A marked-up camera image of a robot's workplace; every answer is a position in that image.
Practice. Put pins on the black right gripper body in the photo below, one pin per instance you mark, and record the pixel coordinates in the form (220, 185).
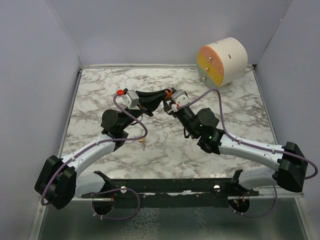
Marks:
(169, 110)

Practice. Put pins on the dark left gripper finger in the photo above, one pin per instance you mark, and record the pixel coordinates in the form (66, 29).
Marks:
(155, 102)
(152, 95)

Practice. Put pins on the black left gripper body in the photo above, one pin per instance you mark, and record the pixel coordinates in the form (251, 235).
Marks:
(145, 104)

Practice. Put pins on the orange black padlock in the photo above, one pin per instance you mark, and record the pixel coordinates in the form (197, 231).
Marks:
(169, 93)

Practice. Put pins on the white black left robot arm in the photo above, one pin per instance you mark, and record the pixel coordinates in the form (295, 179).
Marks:
(59, 180)

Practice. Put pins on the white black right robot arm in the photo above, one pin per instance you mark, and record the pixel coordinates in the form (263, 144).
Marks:
(283, 165)

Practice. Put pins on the round pastel drawer cabinet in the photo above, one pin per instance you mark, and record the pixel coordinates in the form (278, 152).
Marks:
(221, 62)

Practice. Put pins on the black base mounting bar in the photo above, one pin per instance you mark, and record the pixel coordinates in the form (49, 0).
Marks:
(129, 200)

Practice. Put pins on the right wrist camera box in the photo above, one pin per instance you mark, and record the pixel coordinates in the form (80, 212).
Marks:
(180, 97)

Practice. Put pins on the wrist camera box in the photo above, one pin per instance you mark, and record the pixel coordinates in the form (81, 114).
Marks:
(131, 99)
(180, 97)

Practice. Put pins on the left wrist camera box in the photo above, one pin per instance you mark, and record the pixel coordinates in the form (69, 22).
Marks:
(131, 99)

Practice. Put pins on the aluminium frame rail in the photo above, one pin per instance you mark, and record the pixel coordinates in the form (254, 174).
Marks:
(262, 192)

